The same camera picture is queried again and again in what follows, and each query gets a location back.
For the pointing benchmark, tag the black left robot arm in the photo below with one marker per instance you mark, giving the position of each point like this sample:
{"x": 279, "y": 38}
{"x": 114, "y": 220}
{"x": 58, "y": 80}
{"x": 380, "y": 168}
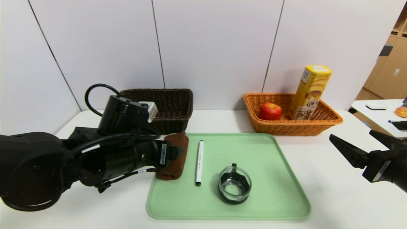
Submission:
{"x": 47, "y": 165}

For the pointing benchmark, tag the orange round fruit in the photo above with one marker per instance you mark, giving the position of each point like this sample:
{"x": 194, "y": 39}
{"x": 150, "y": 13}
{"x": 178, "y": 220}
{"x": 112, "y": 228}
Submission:
{"x": 401, "y": 112}

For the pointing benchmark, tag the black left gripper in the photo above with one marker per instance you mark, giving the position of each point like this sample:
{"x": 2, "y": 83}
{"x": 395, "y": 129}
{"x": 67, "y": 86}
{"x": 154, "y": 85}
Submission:
{"x": 164, "y": 154}

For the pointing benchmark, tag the brown towel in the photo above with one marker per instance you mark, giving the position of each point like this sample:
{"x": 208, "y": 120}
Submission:
{"x": 179, "y": 171}

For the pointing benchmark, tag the yellow snack box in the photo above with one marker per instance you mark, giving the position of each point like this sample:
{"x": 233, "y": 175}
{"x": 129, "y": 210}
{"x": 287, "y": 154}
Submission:
{"x": 311, "y": 92}

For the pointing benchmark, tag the orange wicker basket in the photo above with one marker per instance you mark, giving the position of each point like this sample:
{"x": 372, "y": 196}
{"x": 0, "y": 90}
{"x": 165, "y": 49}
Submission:
{"x": 286, "y": 127}

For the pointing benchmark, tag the black device on table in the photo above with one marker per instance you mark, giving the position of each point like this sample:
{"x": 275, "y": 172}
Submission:
{"x": 400, "y": 125}

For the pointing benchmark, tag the light green plastic tray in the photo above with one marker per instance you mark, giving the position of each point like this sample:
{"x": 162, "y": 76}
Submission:
{"x": 276, "y": 190}

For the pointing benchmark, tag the clear glass cup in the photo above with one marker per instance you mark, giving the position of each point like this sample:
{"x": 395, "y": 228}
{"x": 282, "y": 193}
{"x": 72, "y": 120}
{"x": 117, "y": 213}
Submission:
{"x": 234, "y": 186}

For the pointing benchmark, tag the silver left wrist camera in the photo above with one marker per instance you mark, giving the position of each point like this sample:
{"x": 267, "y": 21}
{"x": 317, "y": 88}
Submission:
{"x": 152, "y": 111}

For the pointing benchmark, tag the flat white device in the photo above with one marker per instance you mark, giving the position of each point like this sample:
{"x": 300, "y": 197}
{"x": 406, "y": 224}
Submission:
{"x": 375, "y": 106}

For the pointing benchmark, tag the white background table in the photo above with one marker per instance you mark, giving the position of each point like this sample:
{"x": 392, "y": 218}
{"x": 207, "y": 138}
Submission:
{"x": 372, "y": 117}

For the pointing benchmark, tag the thick white marker pen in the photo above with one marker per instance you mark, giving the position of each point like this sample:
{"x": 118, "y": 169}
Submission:
{"x": 199, "y": 162}

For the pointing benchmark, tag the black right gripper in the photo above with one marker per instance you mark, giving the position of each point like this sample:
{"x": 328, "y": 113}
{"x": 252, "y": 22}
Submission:
{"x": 378, "y": 167}

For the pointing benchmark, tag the dark brown wicker basket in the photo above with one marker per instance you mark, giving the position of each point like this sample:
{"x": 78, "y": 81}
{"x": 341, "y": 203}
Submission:
{"x": 175, "y": 108}

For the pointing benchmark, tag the red apple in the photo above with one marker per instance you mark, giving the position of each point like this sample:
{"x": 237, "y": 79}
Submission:
{"x": 270, "y": 112}

